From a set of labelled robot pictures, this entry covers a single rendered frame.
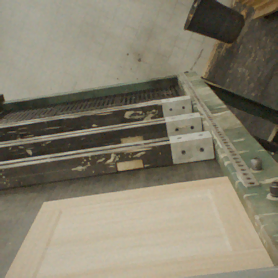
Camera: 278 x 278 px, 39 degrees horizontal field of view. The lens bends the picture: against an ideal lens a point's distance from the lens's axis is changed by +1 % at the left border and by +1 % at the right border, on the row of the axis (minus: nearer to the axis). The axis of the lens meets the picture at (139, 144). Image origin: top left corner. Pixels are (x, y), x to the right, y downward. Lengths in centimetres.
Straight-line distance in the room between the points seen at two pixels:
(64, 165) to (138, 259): 52
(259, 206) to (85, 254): 36
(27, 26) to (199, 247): 570
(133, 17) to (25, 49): 170
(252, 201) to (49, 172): 64
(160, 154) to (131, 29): 504
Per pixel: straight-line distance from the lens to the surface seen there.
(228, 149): 110
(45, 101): 247
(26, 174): 124
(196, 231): 81
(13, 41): 630
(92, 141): 140
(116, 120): 168
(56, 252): 84
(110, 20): 614
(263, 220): 77
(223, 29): 520
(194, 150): 117
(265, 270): 67
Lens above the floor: 124
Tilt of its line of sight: 7 degrees down
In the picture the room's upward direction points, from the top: 69 degrees counter-clockwise
